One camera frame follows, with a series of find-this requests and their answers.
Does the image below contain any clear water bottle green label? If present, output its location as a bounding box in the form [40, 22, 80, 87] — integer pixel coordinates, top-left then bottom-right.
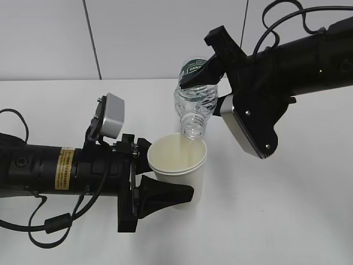
[173, 57, 220, 140]

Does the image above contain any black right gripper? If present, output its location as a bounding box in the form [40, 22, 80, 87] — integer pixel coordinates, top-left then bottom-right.
[179, 25, 297, 128]

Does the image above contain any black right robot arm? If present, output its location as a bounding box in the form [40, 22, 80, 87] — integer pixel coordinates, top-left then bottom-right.
[180, 18, 352, 127]

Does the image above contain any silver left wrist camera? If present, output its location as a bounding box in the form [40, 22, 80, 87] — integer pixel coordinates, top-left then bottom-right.
[85, 93, 125, 141]

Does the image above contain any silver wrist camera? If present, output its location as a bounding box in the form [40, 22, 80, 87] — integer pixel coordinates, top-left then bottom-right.
[85, 93, 125, 141]
[221, 97, 278, 159]

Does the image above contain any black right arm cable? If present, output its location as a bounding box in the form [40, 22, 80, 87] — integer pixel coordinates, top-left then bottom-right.
[252, 0, 331, 56]

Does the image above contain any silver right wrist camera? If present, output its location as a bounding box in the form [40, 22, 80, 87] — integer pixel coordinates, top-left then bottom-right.
[221, 97, 278, 159]

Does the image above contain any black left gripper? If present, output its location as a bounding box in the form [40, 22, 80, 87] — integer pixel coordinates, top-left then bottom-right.
[73, 134, 194, 232]

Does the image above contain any white paper cup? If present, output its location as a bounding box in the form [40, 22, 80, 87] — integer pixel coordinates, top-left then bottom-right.
[147, 133, 207, 210]

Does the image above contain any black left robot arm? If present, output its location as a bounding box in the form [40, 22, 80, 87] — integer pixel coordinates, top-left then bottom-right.
[1, 134, 195, 232]

